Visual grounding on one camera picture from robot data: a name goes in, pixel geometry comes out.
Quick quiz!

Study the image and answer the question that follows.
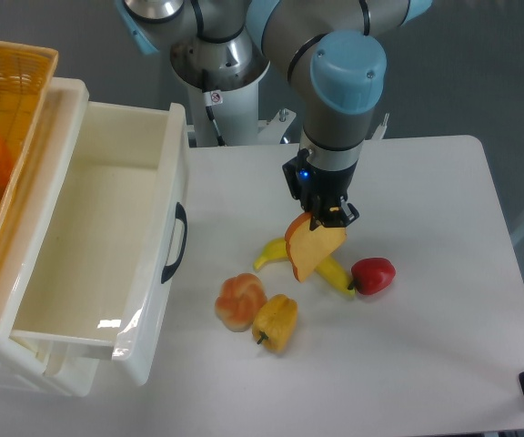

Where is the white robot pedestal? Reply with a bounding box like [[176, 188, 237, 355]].
[[185, 75, 297, 147]]

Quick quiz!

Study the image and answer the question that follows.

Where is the yellow toy bell pepper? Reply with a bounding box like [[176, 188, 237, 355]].
[[251, 294, 298, 353]]

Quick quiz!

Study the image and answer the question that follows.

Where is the red toy bell pepper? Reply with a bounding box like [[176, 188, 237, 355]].
[[348, 257, 396, 296]]

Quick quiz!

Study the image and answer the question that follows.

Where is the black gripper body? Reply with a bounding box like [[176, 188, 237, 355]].
[[282, 148, 354, 210]]

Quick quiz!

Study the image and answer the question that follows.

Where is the toy knotted bread roll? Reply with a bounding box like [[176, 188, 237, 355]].
[[215, 273, 267, 332]]

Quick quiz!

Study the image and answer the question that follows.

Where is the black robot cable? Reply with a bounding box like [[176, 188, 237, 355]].
[[201, 67, 227, 147]]

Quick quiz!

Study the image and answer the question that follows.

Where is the toy bread slice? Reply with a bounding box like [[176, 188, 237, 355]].
[[285, 212, 347, 282]]

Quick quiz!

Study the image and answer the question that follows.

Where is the yellow toy banana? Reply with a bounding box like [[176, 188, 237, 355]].
[[253, 238, 355, 296]]

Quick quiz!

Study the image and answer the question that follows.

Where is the white drawer cabinet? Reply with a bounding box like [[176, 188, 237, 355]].
[[0, 78, 98, 396]]

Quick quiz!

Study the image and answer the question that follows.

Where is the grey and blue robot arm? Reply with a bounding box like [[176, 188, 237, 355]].
[[116, 1, 429, 228]]

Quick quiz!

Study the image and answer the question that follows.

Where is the black drawer handle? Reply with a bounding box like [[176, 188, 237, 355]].
[[160, 202, 188, 284]]

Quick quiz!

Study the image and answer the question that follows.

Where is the open upper white drawer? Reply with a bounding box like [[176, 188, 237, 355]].
[[13, 103, 189, 386]]

